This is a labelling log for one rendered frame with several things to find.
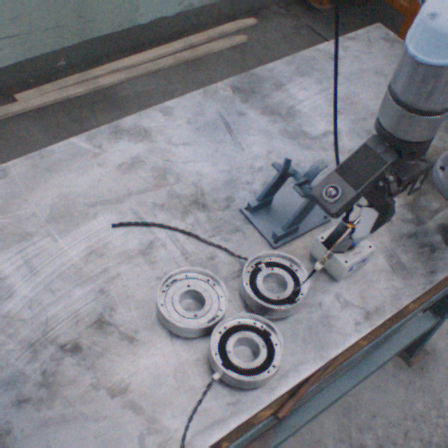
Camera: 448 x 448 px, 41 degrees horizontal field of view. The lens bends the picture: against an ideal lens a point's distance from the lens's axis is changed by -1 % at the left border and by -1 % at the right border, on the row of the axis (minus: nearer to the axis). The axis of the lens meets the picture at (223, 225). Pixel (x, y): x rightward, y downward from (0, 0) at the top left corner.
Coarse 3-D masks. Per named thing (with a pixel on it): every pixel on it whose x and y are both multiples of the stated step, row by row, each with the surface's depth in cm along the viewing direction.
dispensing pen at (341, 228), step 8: (360, 216) 85; (344, 224) 85; (352, 224) 86; (336, 232) 86; (344, 232) 85; (328, 240) 86; (336, 240) 86; (328, 248) 86; (328, 256) 88; (320, 264) 89; (312, 272) 90; (304, 280) 91
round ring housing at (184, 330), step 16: (176, 272) 90; (192, 272) 91; (208, 272) 90; (160, 288) 88; (192, 288) 90; (224, 288) 89; (160, 304) 86; (176, 304) 87; (208, 304) 88; (224, 304) 88; (160, 320) 87; (192, 336) 86
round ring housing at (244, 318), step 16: (224, 320) 85; (240, 320) 87; (256, 320) 87; (240, 336) 86; (256, 336) 86; (272, 336) 86; (208, 352) 84; (256, 352) 87; (224, 368) 81; (272, 368) 83; (240, 384) 81; (256, 384) 82
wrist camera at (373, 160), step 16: (368, 144) 74; (384, 144) 74; (352, 160) 74; (368, 160) 74; (384, 160) 73; (336, 176) 74; (352, 176) 74; (368, 176) 73; (384, 176) 75; (320, 192) 74; (336, 192) 73; (352, 192) 73; (336, 208) 73
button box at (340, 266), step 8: (328, 232) 98; (320, 240) 96; (312, 248) 99; (320, 248) 97; (352, 248) 96; (360, 248) 96; (368, 248) 97; (320, 256) 98; (336, 256) 95; (344, 256) 95; (352, 256) 95; (360, 256) 95; (368, 256) 98; (328, 264) 97; (336, 264) 95; (344, 264) 94; (352, 264) 95; (360, 264) 98; (336, 272) 96; (344, 272) 95; (352, 272) 98; (336, 280) 97
